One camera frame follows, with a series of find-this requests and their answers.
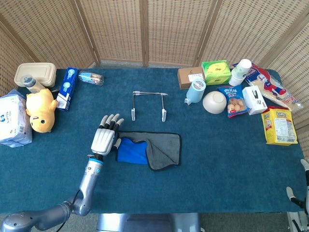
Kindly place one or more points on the cream bowl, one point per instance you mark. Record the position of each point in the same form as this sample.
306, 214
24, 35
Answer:
214, 102

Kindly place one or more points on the grey and blue towel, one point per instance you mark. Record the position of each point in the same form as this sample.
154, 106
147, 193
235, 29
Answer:
161, 149

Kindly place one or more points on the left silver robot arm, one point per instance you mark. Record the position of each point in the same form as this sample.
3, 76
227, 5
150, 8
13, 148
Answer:
89, 183

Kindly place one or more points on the red and blue noodle bag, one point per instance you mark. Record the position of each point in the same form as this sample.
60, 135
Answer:
272, 89

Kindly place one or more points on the light blue cylindrical cup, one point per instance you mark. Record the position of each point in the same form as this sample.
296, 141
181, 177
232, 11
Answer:
196, 93

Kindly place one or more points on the clear bottle with blue label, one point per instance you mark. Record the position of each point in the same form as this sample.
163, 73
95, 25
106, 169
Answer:
93, 77

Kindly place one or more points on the yellow plush toy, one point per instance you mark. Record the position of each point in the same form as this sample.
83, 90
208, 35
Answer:
41, 108

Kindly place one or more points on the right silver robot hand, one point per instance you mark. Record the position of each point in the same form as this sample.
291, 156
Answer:
305, 191

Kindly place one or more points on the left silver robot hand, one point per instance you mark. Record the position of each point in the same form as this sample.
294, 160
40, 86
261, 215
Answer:
103, 140

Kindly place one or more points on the beige lunch box stack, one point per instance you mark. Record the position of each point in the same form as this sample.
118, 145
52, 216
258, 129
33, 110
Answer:
38, 70

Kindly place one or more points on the wicker folding screen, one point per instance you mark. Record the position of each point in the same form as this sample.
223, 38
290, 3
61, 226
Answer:
116, 29

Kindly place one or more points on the teal table carpet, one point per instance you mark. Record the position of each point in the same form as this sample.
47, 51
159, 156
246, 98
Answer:
217, 157

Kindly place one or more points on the white and blue tissue pack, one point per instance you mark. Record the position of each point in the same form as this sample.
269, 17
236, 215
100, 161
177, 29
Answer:
12, 118

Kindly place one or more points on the yellow snack bag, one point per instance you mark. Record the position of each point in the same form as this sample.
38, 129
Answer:
278, 126

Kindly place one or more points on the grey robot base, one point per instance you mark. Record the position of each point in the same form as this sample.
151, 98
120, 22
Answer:
149, 222

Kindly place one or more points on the metal rack with white feet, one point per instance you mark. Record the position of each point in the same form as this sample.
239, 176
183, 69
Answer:
133, 114

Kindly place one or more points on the blue toothpaste box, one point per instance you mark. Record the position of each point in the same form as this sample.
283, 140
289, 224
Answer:
67, 89

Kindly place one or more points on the blue cookie snack bag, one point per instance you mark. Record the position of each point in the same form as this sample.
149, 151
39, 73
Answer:
234, 104

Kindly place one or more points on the brown cardboard box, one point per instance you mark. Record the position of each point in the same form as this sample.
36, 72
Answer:
187, 77

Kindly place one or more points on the beige bottle with grey cap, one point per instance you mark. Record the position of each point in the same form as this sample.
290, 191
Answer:
33, 85

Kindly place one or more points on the white stapler box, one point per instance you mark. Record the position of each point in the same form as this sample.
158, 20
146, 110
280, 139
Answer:
256, 100

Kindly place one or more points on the green tissue pack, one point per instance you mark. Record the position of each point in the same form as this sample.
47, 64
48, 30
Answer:
217, 71

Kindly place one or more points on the stack of paper cups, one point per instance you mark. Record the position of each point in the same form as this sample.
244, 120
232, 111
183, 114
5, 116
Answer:
240, 71

